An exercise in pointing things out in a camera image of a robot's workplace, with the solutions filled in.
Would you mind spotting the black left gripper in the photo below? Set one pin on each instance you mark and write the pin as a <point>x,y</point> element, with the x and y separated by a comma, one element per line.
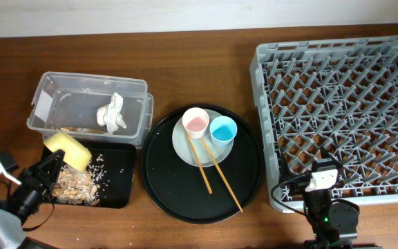
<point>27,176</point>

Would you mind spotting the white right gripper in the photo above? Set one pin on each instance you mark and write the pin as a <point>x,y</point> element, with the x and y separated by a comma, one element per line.
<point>285,171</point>

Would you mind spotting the yellow bowl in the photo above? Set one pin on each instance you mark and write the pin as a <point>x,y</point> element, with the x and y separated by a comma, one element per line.
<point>75,154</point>

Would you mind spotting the food scraps pile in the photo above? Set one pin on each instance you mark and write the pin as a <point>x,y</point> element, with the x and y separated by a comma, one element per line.
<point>81,188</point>

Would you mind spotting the gold snack wrapper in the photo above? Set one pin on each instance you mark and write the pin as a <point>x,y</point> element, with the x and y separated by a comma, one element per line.
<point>80,130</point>

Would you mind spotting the white tissue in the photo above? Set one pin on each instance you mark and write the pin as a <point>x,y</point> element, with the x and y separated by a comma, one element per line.
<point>110,116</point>

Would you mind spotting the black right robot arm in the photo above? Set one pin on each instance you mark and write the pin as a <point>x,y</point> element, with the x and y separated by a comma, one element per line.
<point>334,221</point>

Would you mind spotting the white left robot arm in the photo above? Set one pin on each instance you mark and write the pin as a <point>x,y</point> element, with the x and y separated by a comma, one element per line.
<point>12,232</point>

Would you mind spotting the grey dishwasher rack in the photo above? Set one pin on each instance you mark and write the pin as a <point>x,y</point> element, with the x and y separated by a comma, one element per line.
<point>341,94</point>

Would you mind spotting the black square tray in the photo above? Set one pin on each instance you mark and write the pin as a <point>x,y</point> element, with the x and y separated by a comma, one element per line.
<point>120,162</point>

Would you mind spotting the clear plastic bin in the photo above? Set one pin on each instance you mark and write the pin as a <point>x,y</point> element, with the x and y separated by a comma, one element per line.
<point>71,100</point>

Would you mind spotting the blue cup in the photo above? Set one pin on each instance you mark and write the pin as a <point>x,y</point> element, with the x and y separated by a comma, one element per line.
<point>223,130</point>

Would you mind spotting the left wooden chopstick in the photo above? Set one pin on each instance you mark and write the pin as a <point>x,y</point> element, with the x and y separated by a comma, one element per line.
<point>209,189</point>

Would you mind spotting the wooden chopstick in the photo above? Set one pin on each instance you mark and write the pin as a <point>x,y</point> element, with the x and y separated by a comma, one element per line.
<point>209,189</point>
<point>228,186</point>

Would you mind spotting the right wooden chopstick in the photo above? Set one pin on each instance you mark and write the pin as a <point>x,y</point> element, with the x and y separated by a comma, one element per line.
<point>228,186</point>

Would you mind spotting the pink cup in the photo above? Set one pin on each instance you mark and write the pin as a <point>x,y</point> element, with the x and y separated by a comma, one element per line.
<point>195,122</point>

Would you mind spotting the grey plate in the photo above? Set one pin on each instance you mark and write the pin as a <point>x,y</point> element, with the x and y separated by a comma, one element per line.
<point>182,148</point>

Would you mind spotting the round black tray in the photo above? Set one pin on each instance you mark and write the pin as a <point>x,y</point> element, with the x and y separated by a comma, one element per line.
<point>178,189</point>

